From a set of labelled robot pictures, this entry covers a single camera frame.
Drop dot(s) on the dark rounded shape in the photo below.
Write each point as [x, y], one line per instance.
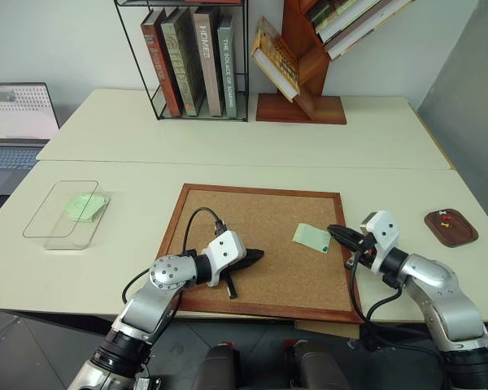
[217, 367]
[315, 365]

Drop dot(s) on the grey open laptop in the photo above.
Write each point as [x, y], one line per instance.
[16, 122]

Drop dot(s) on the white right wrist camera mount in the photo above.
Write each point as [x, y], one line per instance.
[384, 233]

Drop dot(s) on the dark-covered white-paged book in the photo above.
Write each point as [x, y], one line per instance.
[362, 34]

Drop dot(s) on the grey-green book titled Solace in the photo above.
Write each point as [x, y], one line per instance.
[227, 69]

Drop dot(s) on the red-brown hardcover book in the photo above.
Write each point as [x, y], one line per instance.
[160, 65]

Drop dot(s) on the clear plastic box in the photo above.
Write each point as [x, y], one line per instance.
[65, 215]

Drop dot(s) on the green-spined book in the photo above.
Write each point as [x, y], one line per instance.
[319, 10]

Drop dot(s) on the brown wooden tray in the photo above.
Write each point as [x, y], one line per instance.
[451, 227]

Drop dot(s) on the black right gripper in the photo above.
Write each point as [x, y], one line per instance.
[364, 254]

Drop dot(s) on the yellow patterned book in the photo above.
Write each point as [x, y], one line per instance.
[274, 57]

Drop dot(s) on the brown book titled Homes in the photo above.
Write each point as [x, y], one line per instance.
[207, 61]

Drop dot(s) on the green paper note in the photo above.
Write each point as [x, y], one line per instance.
[85, 207]
[309, 237]

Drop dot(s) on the wooden tree-shaped bookshelf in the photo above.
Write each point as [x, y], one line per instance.
[305, 97]

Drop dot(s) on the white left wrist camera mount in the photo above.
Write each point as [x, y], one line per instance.
[225, 250]

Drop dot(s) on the wood-framed cork board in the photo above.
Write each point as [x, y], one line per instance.
[264, 264]

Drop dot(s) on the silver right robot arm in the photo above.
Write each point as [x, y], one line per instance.
[443, 292]

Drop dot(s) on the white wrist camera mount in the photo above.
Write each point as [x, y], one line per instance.
[384, 233]
[225, 250]

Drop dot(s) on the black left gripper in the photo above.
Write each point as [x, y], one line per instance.
[233, 273]

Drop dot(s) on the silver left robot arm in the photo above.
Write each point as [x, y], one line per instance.
[146, 300]

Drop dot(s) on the light-covered white-paged book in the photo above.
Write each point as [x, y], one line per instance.
[349, 18]

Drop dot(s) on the olive patterned hardcover book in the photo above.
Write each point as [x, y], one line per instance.
[183, 61]

